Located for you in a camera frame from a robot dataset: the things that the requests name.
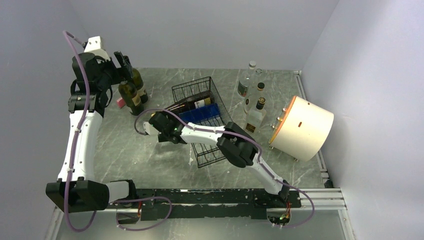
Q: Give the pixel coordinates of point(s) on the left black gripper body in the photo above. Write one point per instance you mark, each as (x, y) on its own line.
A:
(115, 74)

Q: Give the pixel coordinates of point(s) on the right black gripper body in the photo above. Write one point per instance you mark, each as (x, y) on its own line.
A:
(162, 138)

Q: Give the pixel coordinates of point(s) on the dark green black-capped bottle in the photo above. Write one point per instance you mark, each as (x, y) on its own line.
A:
(137, 80)

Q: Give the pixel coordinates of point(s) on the green bottle silver cap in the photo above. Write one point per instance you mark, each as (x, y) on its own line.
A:
(131, 97)

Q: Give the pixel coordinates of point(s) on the blue clear glass bottle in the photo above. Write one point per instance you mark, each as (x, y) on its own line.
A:
(208, 115)

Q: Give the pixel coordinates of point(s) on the clear bottle white label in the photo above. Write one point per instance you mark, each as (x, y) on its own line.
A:
(252, 96)

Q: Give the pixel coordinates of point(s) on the frosted clear slim bottle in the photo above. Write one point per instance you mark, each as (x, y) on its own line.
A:
(246, 79)

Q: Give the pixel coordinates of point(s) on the clear bottle orange black label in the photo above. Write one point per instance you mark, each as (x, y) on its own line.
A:
(255, 115)

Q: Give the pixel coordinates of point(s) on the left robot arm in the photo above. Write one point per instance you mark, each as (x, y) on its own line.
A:
(76, 189)

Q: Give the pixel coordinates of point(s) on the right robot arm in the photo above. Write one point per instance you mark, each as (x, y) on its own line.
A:
(239, 148)

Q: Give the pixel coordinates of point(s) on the dark red gold-capped bottle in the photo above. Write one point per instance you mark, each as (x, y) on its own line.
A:
(192, 102)

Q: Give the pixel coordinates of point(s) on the pink rectangular eraser block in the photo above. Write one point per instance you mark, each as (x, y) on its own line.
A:
(120, 102)

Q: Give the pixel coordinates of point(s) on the beige cylindrical lamp shade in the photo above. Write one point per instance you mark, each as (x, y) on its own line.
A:
(302, 129)

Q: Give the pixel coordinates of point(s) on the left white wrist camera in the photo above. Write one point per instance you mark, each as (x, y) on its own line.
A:
(95, 46)

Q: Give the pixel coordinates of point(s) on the black wire wine rack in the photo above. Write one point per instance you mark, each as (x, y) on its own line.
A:
(203, 139)

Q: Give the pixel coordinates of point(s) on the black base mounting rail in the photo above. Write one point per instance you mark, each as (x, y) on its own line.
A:
(254, 203)

